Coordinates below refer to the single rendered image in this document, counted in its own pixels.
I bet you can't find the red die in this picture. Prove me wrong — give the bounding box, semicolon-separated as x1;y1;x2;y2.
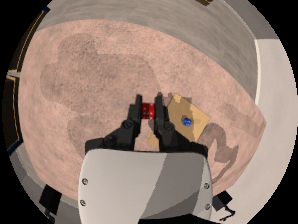
142;103;155;120

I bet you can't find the tan flat mat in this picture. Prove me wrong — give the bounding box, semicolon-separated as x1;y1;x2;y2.
147;93;210;147

